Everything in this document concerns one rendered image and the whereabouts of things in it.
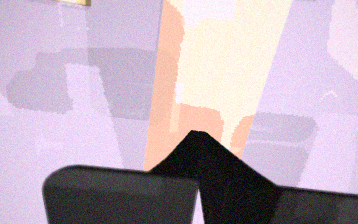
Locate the tan rectangular block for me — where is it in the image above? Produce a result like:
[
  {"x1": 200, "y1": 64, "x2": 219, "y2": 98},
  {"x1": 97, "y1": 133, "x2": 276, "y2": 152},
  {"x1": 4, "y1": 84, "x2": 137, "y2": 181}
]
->
[{"x1": 55, "y1": 0, "x2": 91, "y2": 7}]

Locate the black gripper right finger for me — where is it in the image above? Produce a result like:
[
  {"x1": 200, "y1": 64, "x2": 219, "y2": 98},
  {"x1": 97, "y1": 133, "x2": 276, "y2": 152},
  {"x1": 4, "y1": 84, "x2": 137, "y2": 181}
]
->
[{"x1": 197, "y1": 131, "x2": 358, "y2": 224}]

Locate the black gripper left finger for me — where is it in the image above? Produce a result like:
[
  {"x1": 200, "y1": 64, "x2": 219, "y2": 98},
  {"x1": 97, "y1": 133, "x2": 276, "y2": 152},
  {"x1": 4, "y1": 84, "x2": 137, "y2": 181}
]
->
[{"x1": 42, "y1": 130, "x2": 201, "y2": 224}]

